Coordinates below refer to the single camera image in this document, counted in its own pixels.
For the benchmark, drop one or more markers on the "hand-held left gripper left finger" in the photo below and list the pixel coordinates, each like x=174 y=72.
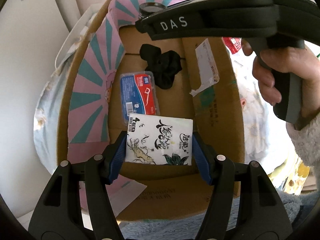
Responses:
x=120 y=155

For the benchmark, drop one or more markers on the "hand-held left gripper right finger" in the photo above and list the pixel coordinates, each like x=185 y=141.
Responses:
x=200 y=155

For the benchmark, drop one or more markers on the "red packet with white label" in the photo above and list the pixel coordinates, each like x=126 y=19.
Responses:
x=232 y=45

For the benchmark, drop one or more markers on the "white printed tissue pack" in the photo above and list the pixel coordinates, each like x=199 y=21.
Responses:
x=160 y=135

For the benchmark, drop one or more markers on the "blue dental floss pick box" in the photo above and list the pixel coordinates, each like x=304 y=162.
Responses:
x=137 y=92

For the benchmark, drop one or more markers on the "cardboard box with pink flaps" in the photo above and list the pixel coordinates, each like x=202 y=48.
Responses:
x=175 y=92

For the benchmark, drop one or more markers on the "black scrunchie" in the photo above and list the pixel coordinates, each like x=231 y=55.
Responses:
x=165 y=67

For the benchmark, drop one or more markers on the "person's right forearm fluffy sleeve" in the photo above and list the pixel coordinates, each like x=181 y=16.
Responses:
x=307 y=140

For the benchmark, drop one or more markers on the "person's right hand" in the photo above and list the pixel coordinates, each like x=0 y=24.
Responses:
x=307 y=80

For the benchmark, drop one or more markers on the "white shipping label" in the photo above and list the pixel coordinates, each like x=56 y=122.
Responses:
x=207 y=62

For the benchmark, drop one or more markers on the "yellow floral blanket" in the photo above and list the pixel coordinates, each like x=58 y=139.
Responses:
x=297 y=172

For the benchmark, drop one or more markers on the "blue fluffy blanket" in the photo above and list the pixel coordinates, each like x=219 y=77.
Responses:
x=295 y=205

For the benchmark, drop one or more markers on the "white tray table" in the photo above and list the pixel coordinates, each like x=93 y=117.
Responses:
x=75 y=33

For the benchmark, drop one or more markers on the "white door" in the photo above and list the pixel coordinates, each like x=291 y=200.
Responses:
x=37 y=10

